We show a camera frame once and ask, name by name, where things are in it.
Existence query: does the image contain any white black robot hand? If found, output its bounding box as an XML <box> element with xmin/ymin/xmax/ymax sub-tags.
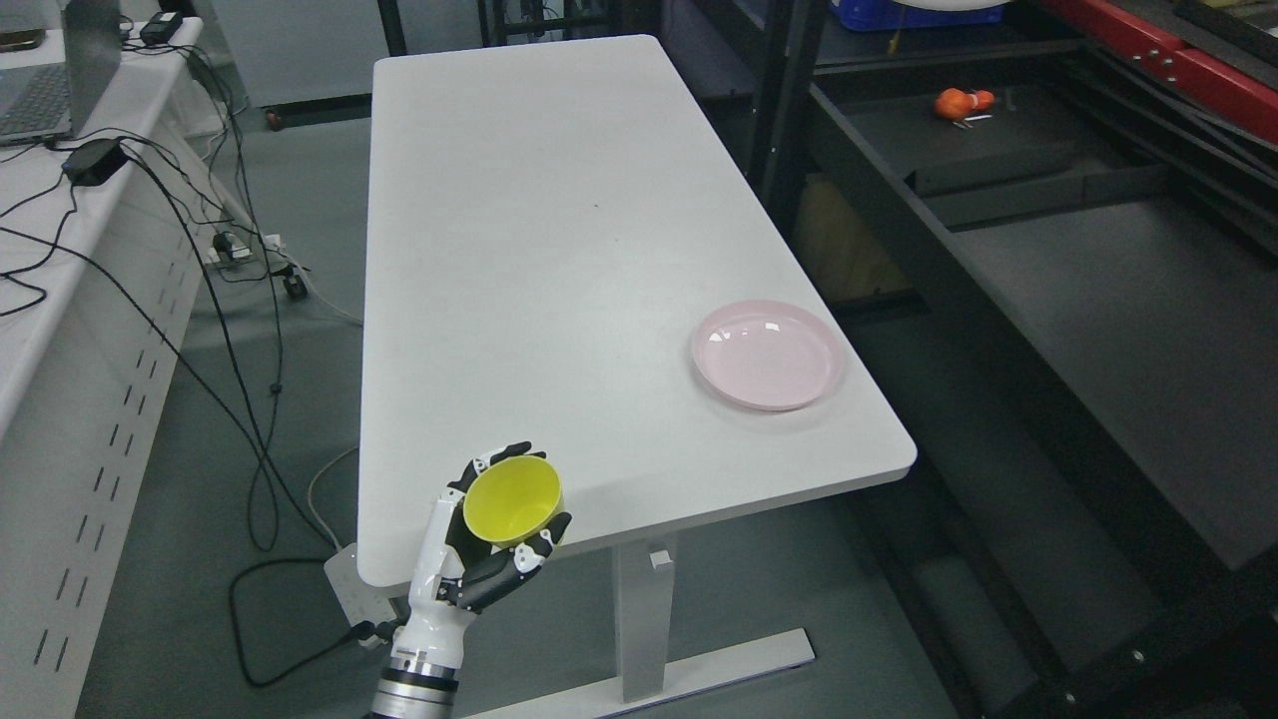
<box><xmin>391</xmin><ymin>441</ymin><xmax>571</xmax><ymax>669</ymax></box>

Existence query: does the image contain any yellow plastic cup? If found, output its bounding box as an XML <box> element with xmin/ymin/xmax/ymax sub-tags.
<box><xmin>463</xmin><ymin>455</ymin><xmax>564</xmax><ymax>549</ymax></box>

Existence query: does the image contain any black metal shelf rack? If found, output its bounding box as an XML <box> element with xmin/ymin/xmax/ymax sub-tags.
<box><xmin>689</xmin><ymin>1</ymin><xmax>1275</xmax><ymax>718</ymax></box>

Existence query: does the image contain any orange object on shelf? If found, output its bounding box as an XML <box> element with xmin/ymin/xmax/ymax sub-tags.
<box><xmin>933</xmin><ymin>88</ymin><xmax>996</xmax><ymax>123</ymax></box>

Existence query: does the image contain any white power strip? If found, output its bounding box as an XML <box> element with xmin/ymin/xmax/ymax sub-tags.
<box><xmin>323</xmin><ymin>541</ymin><xmax>400</xmax><ymax>649</ymax></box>

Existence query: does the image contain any white table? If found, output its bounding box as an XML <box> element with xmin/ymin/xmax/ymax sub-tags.
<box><xmin>357</xmin><ymin>34</ymin><xmax>918</xmax><ymax>718</ymax></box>

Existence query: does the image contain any pink plastic plate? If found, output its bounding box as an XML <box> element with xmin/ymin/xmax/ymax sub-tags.
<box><xmin>689</xmin><ymin>300</ymin><xmax>849</xmax><ymax>412</ymax></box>

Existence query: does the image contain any white side desk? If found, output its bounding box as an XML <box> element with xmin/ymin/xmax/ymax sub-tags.
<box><xmin>1</xmin><ymin>54</ymin><xmax>211</xmax><ymax>718</ymax></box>

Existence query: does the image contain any black power adapter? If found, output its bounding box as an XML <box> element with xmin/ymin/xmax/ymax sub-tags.
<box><xmin>61</xmin><ymin>138</ymin><xmax>128</xmax><ymax>186</ymax></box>

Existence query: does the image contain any black charger brick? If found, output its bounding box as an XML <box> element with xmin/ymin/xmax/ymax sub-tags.
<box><xmin>138</xmin><ymin>11</ymin><xmax>187</xmax><ymax>47</ymax></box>

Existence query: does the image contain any grey laptop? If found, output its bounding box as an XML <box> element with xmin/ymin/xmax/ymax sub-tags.
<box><xmin>1</xmin><ymin>1</ymin><xmax>121</xmax><ymax>147</ymax></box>

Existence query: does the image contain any black smartphone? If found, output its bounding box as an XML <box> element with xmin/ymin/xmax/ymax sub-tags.
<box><xmin>0</xmin><ymin>28</ymin><xmax>47</xmax><ymax>54</ymax></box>

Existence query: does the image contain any blue plastic crate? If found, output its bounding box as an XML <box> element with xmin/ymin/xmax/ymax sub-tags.
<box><xmin>828</xmin><ymin>1</ymin><xmax>1005</xmax><ymax>32</ymax></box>

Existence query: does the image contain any red metal beam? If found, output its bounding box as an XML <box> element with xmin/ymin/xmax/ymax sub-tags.
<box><xmin>1039</xmin><ymin>1</ymin><xmax>1277</xmax><ymax>143</ymax></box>

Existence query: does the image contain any black cable on desk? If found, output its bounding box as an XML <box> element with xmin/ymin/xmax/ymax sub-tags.
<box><xmin>0</xmin><ymin>170</ymin><xmax>91</xmax><ymax>319</ymax></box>

